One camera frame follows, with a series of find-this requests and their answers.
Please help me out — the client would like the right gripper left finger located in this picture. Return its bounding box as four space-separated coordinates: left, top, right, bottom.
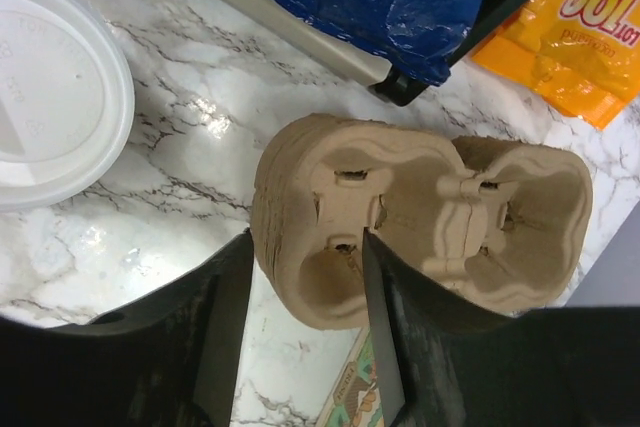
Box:
1 232 254 426

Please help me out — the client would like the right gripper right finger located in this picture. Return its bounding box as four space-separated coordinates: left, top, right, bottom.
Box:
363 233 639 426

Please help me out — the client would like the green Fresh paper bag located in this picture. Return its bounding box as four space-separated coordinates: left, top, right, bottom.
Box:
316 328 384 427

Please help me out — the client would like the cardboard cup carrier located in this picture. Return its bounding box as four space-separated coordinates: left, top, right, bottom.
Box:
250 114 593 330

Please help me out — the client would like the stack of white plastic lids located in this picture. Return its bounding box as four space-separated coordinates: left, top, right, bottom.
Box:
1 0 135 212

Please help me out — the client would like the orange yellow snack bag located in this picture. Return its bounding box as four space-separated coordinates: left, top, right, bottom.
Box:
472 0 639 129

